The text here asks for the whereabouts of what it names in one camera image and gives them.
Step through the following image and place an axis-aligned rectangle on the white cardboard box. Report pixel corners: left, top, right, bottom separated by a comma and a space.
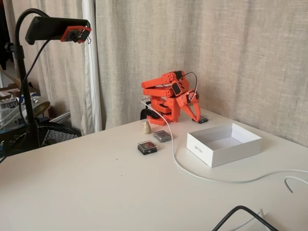
187, 123, 262, 168

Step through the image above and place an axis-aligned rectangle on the gold lamp shade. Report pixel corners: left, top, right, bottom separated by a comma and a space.
31, 97, 51, 116

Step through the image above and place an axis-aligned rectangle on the black gooseneck stand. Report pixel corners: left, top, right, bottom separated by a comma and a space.
4, 8, 49, 149

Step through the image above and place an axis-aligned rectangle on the orange camera mount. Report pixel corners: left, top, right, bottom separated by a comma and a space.
60, 26, 92, 44

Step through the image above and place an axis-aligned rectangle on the brown cardboard box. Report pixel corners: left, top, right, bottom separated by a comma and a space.
0, 68, 41, 98

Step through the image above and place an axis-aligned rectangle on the black holder clamp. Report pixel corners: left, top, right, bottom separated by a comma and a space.
25, 16, 91, 45

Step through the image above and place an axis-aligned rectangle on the grey small case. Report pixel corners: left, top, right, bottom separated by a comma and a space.
153, 130, 172, 143

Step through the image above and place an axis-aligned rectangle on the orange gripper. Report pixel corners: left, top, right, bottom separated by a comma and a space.
176, 90, 202, 123

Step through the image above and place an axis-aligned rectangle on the short white cable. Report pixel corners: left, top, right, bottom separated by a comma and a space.
285, 177, 308, 193

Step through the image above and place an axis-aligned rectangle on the beige linen curtain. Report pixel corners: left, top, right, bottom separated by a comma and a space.
95, 0, 308, 148

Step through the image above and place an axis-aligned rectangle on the thick black cable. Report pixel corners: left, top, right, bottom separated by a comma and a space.
211, 205, 280, 231

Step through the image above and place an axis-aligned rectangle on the camera on black stand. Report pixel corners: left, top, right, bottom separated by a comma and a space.
3, 0, 102, 136

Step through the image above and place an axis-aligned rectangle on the thin black camera cable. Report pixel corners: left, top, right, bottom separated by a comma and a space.
19, 39, 49, 126

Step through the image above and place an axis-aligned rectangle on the black table clamp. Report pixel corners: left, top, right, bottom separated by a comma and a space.
140, 108, 164, 120

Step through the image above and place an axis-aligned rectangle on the thin black gripper wire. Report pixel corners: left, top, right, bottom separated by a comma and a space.
182, 73, 198, 102

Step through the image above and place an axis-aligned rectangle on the black floor fan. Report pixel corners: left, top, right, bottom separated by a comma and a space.
0, 121, 82, 158

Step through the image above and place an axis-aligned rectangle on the long white cable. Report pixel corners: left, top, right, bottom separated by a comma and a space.
141, 97, 308, 184

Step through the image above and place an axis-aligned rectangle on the beige small figurine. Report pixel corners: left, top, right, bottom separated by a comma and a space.
141, 120, 153, 135

